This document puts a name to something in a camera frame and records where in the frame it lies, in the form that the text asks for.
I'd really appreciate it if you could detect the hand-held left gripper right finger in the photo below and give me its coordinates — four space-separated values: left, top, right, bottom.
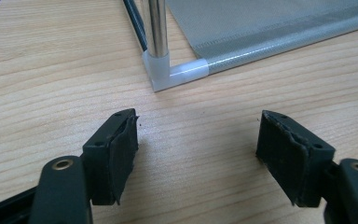
255 109 337 208

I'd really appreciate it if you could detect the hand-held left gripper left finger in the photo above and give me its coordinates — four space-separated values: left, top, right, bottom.
82 107 139 206

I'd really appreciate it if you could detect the grey two-tier shelf rack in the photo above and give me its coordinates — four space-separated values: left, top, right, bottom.
122 0 358 93

